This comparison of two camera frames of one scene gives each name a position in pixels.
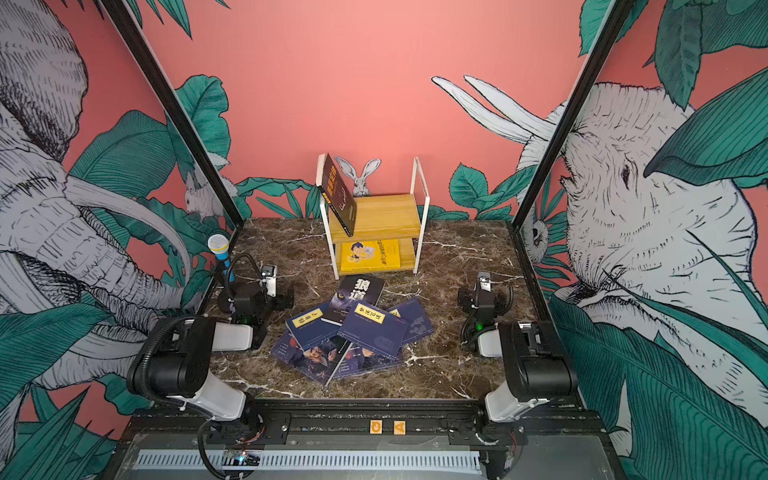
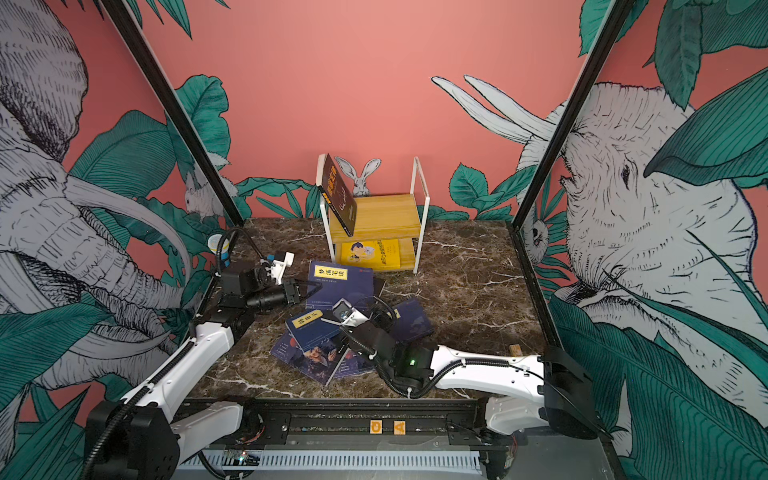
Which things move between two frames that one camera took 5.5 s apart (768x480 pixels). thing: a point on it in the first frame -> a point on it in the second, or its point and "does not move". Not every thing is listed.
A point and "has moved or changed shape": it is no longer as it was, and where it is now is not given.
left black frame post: x=175 y=114 does not move
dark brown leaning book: x=335 y=189 does not move
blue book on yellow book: x=370 y=255 does not move
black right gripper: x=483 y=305 -> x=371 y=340
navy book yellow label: x=376 y=328 has moved or changed shape
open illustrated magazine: x=330 y=361 does not move
